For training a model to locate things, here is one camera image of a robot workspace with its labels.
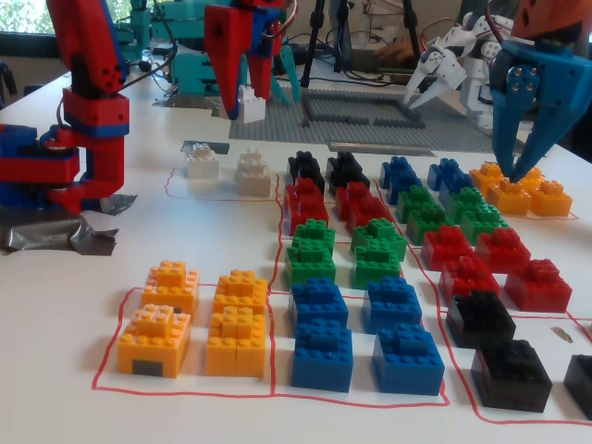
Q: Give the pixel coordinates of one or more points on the grey lego brick frame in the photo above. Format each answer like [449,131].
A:
[398,122]

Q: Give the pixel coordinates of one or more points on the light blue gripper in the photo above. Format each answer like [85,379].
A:
[538,69]

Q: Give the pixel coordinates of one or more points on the person's hand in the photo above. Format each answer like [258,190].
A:
[398,51]

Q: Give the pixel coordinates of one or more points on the grey tape under teal robot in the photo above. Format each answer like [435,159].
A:
[194,102]

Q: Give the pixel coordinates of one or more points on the large grey duct tape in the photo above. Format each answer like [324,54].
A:
[51,233]

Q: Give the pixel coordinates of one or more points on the green lego block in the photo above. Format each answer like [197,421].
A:
[430,226]
[469,198]
[379,231]
[314,231]
[483,226]
[377,270]
[418,196]
[310,268]

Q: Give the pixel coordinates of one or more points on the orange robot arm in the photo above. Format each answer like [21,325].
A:
[550,16]

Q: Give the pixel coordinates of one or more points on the small brown scrap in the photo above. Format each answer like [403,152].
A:
[562,335]

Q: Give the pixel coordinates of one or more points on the black lego block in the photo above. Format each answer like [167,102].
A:
[344,159]
[351,178]
[481,324]
[580,388]
[311,176]
[303,159]
[513,384]

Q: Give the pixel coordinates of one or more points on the orange lego block grey label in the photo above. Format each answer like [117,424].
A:
[155,347]

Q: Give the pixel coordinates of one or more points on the grey metal strip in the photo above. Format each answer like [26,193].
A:
[393,149]

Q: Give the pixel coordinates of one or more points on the blue and red gripper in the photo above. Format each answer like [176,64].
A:
[225,34]

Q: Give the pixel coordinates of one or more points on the blue lego block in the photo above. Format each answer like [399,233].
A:
[321,365]
[404,187]
[446,167]
[319,300]
[393,305]
[398,165]
[455,187]
[409,370]

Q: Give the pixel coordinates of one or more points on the grey lego baseplate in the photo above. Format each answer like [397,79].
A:
[453,127]

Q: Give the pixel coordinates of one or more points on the white lego block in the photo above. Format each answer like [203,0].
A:
[252,158]
[203,166]
[254,185]
[253,110]

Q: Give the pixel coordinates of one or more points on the red lego block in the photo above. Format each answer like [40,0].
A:
[469,284]
[353,192]
[538,291]
[446,252]
[307,217]
[301,190]
[504,252]
[367,215]

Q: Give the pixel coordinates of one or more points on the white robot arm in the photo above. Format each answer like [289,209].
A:
[476,74]

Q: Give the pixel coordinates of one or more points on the dark tape patch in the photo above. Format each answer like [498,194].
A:
[221,148]

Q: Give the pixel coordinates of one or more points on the small grey duct tape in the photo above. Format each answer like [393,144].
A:
[121,203]

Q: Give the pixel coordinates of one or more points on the black stand pole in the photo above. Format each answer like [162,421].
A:
[409,23]

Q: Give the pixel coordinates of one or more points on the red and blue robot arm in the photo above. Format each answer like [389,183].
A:
[94,139]

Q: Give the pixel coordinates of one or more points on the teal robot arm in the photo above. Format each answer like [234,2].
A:
[194,71]

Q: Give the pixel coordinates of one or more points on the black tripod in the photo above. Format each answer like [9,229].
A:
[315,28]

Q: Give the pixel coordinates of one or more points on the teal robot part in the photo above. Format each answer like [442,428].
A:
[139,28]

